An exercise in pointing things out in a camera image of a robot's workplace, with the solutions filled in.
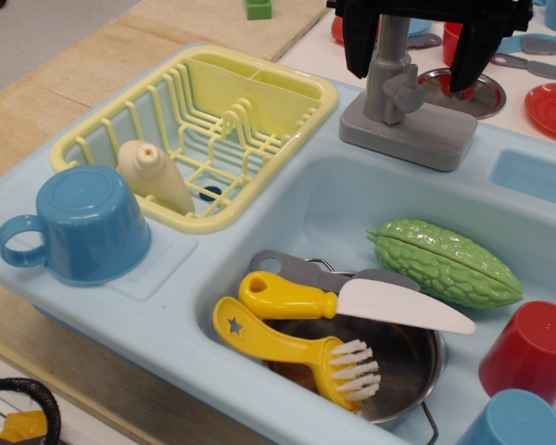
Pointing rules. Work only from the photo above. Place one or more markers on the grey knife on table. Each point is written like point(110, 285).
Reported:
point(537, 68)

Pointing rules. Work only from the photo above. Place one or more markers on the blue cup with handle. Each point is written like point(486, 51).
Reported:
point(88, 228)

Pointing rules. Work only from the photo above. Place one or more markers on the steel pot lid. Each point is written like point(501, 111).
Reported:
point(484, 99)

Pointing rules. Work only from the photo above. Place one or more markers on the yellow dish rack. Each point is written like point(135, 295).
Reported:
point(228, 121)

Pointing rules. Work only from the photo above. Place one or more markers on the green block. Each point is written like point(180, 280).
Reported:
point(258, 9)

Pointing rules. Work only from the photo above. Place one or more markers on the green bitter gourd toy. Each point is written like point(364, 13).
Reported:
point(446, 265)

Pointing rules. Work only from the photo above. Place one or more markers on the yellow cloth piece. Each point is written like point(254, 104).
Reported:
point(23, 426)

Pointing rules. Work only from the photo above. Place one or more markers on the blue cup bottom right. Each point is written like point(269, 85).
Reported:
point(513, 416)

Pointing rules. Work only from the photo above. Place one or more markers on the grey toy utensil in sink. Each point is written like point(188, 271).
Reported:
point(319, 273)

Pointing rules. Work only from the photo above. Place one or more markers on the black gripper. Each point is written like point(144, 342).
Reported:
point(483, 25)

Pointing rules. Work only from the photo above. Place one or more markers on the red plate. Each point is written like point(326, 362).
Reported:
point(540, 105)

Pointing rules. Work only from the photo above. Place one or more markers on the grey utensil behind faucet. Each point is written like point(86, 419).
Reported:
point(424, 41)

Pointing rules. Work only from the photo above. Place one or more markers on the red cup lying down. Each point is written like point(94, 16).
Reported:
point(337, 30)

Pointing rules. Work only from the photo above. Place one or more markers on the steel pot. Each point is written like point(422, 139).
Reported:
point(410, 359)

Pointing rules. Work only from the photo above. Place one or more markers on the yellow handled white knife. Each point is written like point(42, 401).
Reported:
point(271, 296)

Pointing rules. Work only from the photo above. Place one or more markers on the red cup upright on table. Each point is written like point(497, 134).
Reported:
point(451, 35)

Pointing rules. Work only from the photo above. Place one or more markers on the grey toy faucet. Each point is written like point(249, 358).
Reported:
point(392, 116)

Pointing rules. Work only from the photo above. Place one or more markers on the light blue toy sink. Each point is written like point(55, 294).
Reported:
point(503, 196)

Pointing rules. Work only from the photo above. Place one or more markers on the yellow scrub brush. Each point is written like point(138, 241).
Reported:
point(343, 373)

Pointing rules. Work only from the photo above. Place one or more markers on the blue toy spatula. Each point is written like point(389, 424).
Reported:
point(514, 44)

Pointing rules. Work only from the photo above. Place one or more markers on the grey toy spatula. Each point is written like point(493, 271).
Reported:
point(538, 46)

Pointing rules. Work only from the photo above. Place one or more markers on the red cup in sink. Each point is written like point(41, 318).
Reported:
point(524, 354)

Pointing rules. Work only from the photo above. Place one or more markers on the cream squeeze bottle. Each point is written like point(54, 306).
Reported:
point(149, 171)

